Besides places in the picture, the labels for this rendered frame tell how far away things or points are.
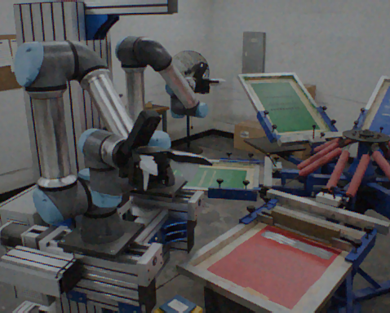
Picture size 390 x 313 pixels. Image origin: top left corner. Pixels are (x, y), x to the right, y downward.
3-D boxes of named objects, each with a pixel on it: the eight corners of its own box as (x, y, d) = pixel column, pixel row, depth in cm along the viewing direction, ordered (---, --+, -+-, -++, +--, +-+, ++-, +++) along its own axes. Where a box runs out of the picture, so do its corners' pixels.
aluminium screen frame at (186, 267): (301, 334, 128) (302, 325, 127) (175, 271, 163) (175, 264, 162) (373, 241, 185) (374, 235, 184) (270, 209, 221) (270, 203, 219)
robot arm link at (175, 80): (162, 30, 153) (214, 107, 188) (144, 30, 160) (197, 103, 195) (147, 50, 150) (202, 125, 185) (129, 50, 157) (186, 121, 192)
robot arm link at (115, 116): (86, 55, 123) (157, 186, 113) (55, 58, 116) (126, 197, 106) (99, 30, 115) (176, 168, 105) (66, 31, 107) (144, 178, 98)
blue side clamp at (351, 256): (353, 273, 163) (356, 259, 161) (342, 269, 166) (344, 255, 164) (374, 244, 185) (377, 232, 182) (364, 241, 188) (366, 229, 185)
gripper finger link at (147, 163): (156, 198, 70) (152, 183, 79) (158, 167, 69) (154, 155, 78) (139, 198, 70) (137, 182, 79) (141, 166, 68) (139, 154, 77)
